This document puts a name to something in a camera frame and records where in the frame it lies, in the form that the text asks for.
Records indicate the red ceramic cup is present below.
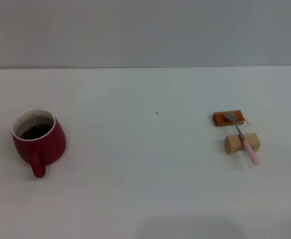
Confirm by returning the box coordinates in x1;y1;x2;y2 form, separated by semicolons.
10;109;67;179

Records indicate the pink handled metal spoon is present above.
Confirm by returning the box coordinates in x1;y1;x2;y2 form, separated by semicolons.
223;113;261;166

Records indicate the dark orange wooden block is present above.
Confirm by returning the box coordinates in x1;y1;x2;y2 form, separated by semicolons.
212;110;245;127

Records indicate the light wooden arched block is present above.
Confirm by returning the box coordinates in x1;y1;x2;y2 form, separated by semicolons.
224;132;261;155

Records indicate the dark coffee liquid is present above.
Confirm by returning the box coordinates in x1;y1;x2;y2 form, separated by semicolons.
19;123;54;141

